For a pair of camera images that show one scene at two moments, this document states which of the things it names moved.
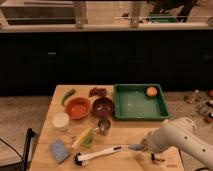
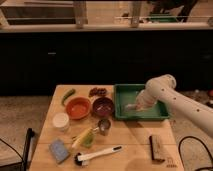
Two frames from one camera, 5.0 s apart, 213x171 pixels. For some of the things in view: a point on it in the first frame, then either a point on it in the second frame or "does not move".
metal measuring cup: [103, 126] does not move
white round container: [61, 121] does not move
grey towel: [139, 147] to [130, 106]
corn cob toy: [86, 138] does not move
